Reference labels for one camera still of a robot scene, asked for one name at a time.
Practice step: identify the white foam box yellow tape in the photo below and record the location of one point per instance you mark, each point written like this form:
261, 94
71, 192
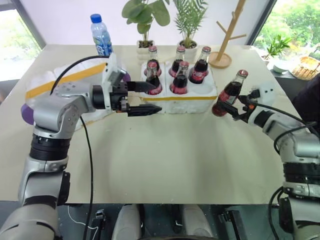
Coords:
82, 70

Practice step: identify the person in dark clothing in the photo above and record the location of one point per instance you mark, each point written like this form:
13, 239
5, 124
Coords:
308, 100

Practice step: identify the round-leaf plant in white pot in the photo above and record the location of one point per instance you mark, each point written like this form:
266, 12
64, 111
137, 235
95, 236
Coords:
146, 15

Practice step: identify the glass cola bottle red cap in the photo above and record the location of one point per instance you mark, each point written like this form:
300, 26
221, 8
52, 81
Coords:
180, 81
201, 67
231, 90
152, 75
180, 53
152, 53

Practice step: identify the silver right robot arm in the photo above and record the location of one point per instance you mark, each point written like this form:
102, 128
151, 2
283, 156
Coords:
297, 147

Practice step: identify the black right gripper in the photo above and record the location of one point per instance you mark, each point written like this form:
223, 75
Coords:
247, 110

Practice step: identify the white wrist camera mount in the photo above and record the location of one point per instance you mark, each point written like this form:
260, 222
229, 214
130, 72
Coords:
264, 91
113, 75

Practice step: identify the woven wicker basket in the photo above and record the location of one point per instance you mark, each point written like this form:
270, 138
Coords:
306, 67

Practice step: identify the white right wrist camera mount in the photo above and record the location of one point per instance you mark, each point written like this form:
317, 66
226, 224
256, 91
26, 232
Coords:
264, 91

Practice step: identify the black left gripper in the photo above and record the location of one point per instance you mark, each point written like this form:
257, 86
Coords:
119, 93

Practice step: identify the palm plant in white pot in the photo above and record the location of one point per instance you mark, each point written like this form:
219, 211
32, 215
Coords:
188, 22

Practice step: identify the grey rounded robot leg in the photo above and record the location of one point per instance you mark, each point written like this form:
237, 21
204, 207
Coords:
196, 222
126, 222

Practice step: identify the small green background plant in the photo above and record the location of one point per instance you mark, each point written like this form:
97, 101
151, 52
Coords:
277, 46

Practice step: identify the white bowl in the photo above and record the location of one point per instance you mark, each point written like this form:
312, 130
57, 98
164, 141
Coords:
281, 68

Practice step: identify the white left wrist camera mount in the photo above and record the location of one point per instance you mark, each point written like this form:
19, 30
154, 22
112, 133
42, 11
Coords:
113, 75

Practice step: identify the plastic water bottle blue cap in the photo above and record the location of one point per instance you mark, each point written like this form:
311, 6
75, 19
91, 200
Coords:
101, 37

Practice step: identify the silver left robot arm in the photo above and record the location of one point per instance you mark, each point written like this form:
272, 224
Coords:
47, 107

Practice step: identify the wooden branch stand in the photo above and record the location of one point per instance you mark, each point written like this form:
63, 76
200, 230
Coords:
226, 42

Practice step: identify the white foam crate yellow tape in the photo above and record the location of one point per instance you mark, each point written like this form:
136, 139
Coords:
185, 102

